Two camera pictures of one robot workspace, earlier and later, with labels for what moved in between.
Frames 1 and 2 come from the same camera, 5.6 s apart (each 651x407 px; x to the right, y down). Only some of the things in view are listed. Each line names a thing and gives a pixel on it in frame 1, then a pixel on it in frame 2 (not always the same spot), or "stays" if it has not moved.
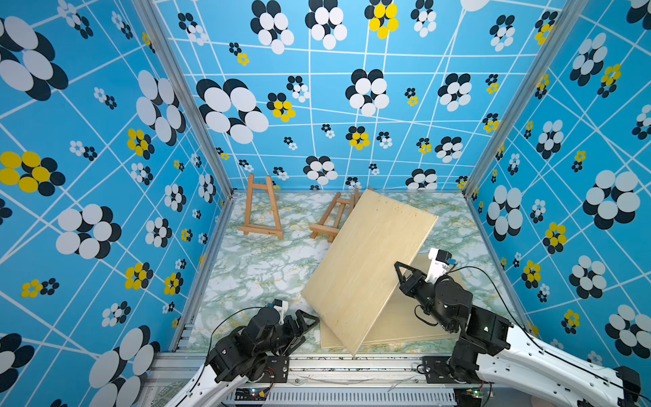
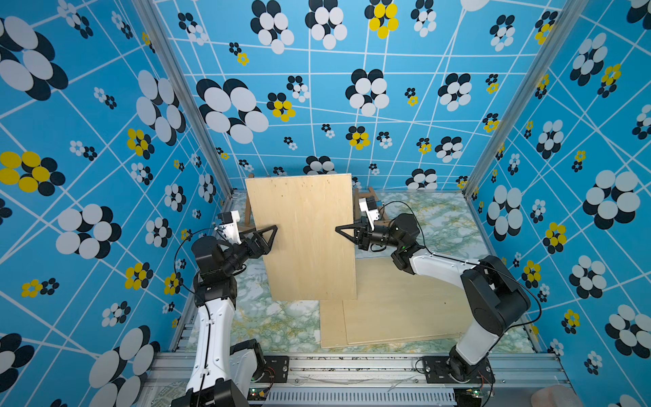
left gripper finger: [291, 331] → [264, 237]
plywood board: [358, 271] → [308, 259]
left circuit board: [251, 393] stays
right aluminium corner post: [570, 12] stays
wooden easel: [335, 216] → [357, 196]
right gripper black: [415, 281] → [347, 231]
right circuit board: [468, 397] stays
